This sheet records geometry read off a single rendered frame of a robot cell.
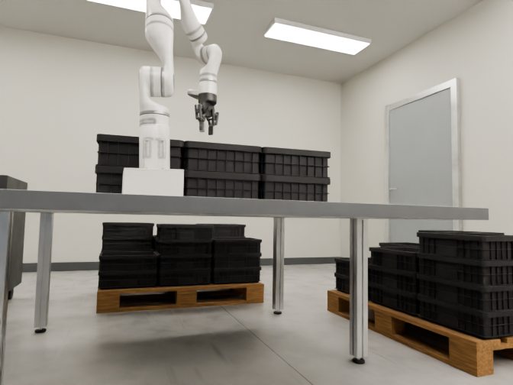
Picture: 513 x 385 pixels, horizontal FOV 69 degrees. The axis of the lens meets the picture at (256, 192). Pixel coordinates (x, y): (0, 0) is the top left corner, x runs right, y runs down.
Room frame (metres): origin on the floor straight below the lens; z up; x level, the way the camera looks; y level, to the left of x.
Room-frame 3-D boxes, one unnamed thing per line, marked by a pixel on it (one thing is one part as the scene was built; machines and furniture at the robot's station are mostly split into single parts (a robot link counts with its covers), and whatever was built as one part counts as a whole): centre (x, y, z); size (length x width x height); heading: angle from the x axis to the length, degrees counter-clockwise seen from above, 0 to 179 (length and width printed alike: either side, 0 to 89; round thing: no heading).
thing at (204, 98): (1.48, 0.21, 1.10); 0.08 x 0.08 x 0.09
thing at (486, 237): (1.88, -1.07, 0.37); 0.40 x 0.30 x 0.45; 20
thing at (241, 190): (1.58, 0.18, 0.76); 0.40 x 0.30 x 0.12; 17
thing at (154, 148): (1.15, 0.32, 0.87); 0.09 x 0.09 x 0.17; 15
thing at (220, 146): (1.58, 0.18, 0.92); 0.40 x 0.30 x 0.02; 17
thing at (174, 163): (1.50, 0.47, 0.87); 0.40 x 0.30 x 0.11; 17
